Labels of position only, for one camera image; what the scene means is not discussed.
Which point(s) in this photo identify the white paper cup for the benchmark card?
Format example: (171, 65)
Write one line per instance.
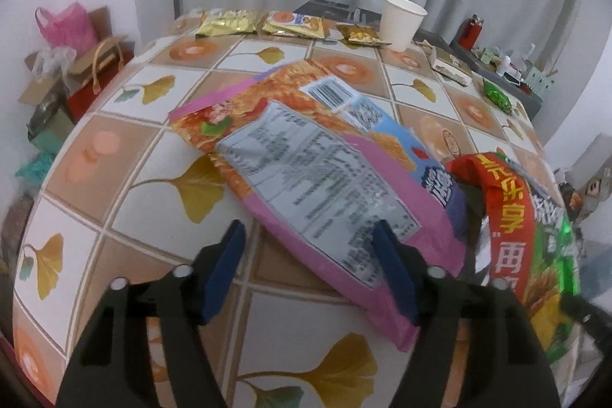
(400, 21)

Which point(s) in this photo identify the small green snack packet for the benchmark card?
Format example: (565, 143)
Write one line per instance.
(497, 97)

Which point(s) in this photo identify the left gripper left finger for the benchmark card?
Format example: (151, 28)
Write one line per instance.
(110, 366)

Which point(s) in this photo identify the pink orange snack bag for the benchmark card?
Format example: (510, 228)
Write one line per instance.
(318, 163)

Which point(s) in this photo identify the brown gold snack packet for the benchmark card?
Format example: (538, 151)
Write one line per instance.
(360, 35)

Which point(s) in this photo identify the green pencil holder box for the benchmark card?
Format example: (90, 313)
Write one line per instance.
(539, 83)

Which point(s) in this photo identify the red thermos bottle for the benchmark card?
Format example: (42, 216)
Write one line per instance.
(471, 30)

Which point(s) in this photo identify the orange yellow snack packet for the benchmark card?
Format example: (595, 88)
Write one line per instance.
(292, 24)

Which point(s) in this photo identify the finger of the black right gripper seen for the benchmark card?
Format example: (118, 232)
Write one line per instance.
(581, 311)

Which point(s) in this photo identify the green potato chip bag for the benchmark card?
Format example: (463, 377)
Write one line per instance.
(532, 243)

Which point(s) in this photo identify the flat white snack box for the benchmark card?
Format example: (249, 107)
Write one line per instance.
(450, 66)

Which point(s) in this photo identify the pink plastic bag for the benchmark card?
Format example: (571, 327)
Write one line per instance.
(69, 28)

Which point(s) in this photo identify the red paper shopping bag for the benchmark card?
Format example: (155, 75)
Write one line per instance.
(94, 71)

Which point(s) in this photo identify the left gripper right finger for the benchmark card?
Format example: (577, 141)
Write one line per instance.
(505, 365)

